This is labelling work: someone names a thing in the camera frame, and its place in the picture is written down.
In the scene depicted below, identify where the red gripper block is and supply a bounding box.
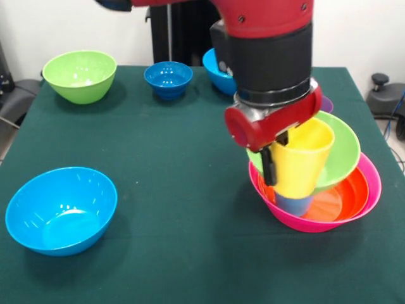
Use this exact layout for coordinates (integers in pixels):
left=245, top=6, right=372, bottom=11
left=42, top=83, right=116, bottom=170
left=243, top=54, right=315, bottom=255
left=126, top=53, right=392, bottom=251
left=224, top=82, right=323, bottom=187

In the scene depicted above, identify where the yellow plastic cup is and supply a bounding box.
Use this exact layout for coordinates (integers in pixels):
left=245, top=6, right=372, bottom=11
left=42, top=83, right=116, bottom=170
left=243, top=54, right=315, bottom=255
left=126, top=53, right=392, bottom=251
left=271, top=118, right=335, bottom=200

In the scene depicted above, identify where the light blue plastic cup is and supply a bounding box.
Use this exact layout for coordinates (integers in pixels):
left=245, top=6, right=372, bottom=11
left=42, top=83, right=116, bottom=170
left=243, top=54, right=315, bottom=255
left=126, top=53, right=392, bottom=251
left=275, top=192, right=314, bottom=217

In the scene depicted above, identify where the green plastic bowl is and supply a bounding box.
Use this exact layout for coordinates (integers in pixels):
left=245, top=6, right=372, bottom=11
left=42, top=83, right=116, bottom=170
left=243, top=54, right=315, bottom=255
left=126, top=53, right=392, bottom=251
left=42, top=49, right=118, bottom=105
left=246, top=110, right=361, bottom=194

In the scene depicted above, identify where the orange plastic bowl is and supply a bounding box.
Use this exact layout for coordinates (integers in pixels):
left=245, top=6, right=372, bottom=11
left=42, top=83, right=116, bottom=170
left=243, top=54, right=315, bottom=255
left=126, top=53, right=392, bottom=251
left=257, top=166, right=370, bottom=222

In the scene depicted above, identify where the light blue plastic bowl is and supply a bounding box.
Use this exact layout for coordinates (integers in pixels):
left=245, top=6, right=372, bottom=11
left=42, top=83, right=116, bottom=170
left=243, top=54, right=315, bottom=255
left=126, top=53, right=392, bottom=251
left=202, top=47, right=238, bottom=96
left=5, top=167, right=118, bottom=257

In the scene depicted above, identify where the purple plastic cup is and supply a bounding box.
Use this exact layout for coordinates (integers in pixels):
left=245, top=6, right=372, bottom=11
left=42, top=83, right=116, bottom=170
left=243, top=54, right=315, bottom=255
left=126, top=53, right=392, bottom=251
left=320, top=94, right=335, bottom=114

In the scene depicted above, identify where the large pink plastic bowl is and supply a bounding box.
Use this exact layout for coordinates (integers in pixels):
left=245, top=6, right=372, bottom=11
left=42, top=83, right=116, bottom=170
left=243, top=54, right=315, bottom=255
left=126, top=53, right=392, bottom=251
left=248, top=151, right=382, bottom=234

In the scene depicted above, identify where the black equipment with knob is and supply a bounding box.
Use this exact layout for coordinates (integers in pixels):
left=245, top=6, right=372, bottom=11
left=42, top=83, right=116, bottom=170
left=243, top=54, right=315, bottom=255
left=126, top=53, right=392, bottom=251
left=366, top=73, right=405, bottom=142

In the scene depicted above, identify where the dark green tablecloth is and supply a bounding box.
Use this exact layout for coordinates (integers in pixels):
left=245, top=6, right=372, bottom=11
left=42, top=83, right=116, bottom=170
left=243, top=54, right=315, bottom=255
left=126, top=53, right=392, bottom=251
left=0, top=65, right=405, bottom=304

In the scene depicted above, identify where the small dark blue bowl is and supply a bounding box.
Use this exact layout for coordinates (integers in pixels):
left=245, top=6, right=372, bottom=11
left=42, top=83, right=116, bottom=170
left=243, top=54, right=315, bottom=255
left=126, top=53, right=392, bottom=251
left=144, top=61, right=194, bottom=101

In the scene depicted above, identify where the grey chair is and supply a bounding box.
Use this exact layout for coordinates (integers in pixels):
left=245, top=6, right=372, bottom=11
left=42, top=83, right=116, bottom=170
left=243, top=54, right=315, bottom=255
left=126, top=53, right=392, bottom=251
left=0, top=79, right=42, bottom=129

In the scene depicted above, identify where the black device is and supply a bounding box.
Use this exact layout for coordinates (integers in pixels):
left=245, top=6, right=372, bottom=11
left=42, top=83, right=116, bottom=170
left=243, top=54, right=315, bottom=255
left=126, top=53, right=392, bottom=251
left=0, top=41, right=14, bottom=96

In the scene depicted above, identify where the blue cable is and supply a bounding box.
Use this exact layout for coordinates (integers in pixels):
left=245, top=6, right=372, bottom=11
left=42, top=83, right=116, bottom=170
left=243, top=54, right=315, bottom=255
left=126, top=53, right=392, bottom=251
left=383, top=90, right=405, bottom=141

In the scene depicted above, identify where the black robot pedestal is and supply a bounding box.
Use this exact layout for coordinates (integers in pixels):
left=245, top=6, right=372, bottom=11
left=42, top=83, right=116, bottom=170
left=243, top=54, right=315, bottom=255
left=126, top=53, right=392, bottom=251
left=145, top=4, right=228, bottom=67

